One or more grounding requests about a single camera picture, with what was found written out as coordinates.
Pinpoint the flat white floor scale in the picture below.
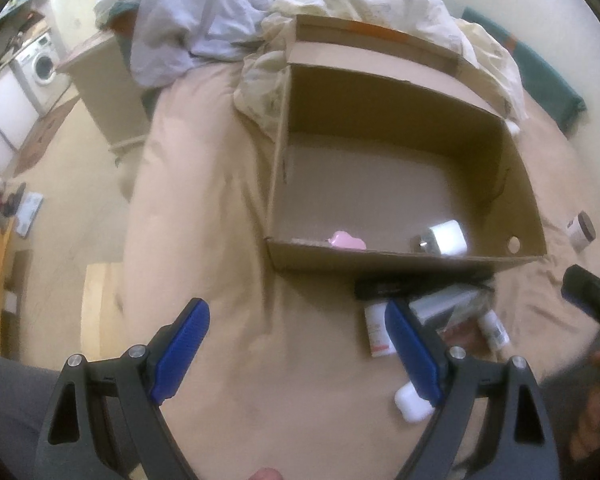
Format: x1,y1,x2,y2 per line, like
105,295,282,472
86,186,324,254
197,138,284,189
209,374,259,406
12,192,46,238

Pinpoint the flat black box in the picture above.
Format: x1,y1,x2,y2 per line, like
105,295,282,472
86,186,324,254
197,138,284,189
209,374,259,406
355,275,496,302

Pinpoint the person's right hand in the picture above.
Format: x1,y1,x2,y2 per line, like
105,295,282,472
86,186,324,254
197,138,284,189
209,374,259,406
569,347,600,461

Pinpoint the white earbuds case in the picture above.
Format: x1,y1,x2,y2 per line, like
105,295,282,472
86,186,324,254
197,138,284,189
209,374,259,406
393,382,436,423

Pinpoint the brown patterned rug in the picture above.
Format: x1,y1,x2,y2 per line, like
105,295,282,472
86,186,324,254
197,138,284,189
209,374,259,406
12,95,81,178

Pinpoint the light wooden board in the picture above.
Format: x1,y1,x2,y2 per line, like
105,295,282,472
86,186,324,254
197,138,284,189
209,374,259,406
81,262,126,356

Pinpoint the cardboard box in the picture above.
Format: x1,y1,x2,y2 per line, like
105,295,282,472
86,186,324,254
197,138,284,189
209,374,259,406
265,14,548,275

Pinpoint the small white bottle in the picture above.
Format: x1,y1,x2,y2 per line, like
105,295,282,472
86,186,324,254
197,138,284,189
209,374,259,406
477,310,511,353

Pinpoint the white tube with orange band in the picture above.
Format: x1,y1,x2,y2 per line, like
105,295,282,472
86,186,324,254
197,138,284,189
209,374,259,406
364,302,396,359

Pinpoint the white washing machine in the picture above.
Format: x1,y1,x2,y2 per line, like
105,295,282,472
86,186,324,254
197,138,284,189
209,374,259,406
12,32,71,111

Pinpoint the white jar with brown lid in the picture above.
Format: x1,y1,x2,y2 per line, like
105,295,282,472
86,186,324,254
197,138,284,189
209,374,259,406
565,211,597,253

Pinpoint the person's right leg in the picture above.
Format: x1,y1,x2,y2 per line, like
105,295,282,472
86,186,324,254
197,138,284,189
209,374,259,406
537,350,600,466

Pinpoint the cream patterned comforter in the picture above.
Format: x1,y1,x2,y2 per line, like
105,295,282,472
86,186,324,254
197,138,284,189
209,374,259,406
234,0,526,136

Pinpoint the beige bedside cabinet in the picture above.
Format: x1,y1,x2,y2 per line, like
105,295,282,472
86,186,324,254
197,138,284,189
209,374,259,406
57,30,153,153

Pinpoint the lavender duvet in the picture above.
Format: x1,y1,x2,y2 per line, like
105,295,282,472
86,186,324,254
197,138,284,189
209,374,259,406
94,0,301,88

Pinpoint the white cylindrical jar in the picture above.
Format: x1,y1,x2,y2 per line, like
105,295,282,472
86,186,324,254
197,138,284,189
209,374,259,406
411,220,468,257

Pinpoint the white cabinet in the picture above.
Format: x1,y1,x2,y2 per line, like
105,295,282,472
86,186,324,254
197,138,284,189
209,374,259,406
0,67,41,171

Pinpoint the pink perfume bottle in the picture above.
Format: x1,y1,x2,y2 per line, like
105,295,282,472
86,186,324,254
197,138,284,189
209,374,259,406
325,230,368,251

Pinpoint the teal cushion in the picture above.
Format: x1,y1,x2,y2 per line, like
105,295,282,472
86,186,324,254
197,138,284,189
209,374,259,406
460,7,587,135

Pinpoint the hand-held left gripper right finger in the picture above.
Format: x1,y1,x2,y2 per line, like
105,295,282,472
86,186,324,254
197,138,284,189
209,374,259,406
384,299,561,480

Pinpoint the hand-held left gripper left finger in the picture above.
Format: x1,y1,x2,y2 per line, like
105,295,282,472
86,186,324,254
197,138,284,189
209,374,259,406
30,297,216,480

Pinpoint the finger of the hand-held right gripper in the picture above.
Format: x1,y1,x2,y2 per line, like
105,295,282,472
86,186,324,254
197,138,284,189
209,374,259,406
561,264,600,326

